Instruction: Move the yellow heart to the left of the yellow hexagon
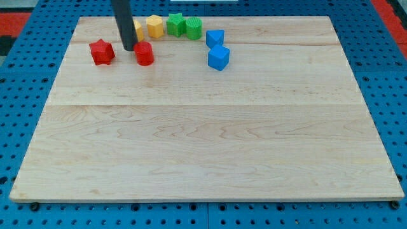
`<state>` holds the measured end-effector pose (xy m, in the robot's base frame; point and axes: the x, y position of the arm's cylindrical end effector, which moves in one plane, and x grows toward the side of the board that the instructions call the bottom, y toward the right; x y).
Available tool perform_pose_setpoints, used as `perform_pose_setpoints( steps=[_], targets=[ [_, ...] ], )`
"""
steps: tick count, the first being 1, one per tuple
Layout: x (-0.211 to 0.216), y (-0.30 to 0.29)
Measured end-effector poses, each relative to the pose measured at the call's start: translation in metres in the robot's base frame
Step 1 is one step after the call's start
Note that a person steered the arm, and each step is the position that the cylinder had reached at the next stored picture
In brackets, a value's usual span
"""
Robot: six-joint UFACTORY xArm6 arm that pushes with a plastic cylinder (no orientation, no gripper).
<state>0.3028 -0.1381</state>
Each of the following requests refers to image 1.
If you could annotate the blue cube block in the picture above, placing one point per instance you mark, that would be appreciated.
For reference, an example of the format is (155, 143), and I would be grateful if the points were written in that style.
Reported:
(218, 57)

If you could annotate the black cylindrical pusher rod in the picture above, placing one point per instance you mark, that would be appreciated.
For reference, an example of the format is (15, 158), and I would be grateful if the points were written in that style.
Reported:
(124, 21)

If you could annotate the yellow heart block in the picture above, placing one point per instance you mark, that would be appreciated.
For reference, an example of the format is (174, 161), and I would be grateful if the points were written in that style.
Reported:
(138, 30)

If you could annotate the red star block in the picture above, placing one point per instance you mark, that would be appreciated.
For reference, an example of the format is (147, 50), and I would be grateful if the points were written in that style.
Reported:
(102, 52)

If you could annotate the light wooden board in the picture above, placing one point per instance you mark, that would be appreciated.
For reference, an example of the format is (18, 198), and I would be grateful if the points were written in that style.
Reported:
(285, 121)

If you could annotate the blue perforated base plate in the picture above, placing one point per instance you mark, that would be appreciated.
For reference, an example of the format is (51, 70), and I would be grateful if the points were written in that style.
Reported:
(31, 65)

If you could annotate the red cylinder block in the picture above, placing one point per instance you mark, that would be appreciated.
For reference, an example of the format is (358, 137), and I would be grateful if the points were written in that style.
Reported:
(144, 53)

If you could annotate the blue triangle block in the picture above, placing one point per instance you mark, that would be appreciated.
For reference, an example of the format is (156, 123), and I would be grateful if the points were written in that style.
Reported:
(214, 37)

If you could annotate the green star block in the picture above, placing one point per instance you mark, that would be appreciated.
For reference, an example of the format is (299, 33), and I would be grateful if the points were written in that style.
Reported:
(176, 24)

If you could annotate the green cylinder block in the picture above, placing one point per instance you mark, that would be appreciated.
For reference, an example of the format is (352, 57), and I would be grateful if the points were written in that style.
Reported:
(194, 28)

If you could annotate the yellow hexagon block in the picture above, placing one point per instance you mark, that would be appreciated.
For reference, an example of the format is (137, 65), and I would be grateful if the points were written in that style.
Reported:
(155, 26)

